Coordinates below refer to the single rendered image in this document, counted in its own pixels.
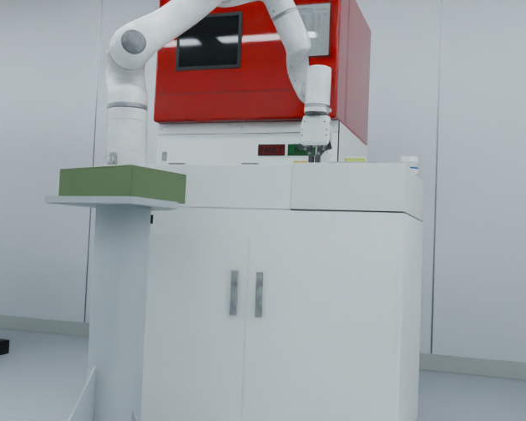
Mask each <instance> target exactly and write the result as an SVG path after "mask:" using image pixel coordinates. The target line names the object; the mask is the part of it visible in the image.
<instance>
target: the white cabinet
mask: <svg viewBox="0 0 526 421"><path fill-rule="evenodd" d="M422 236H423V222H421V221H419V220H417V219H415V218H413V217H411V216H409V215H407V214H405V213H386V212H351V211H316V210H247V209H211V208H178V209H175V210H152V211H151V218H150V235H149V268H148V285H147V301H146V318H145V335H144V367H143V384H142V400H141V417H140V421H416V420H417V408H418V379H419V350H420V321H421V293H422Z"/></svg>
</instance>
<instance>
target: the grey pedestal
mask: <svg viewBox="0 0 526 421"><path fill-rule="evenodd" d="M44 202H45V203H51V204H60V205H76V206H84V207H93V208H96V218H95V234H94V263H93V280H92V295H91V310H90V325H89V355H88V371H87V382H86V384H85V385H84V387H83V391H82V392H81V394H80V396H79V398H78V401H77V403H76V404H75V406H74V408H73V411H72V413H71V414H70V416H69V418H68V421H140V417H141V400H142V384H143V367H144V335H145V318H146V301H147V285H148V268H149V235H150V218H151V211H170V210H175V209H178V202H174V201H167V200H156V199H150V198H143V197H136V196H45V199H44Z"/></svg>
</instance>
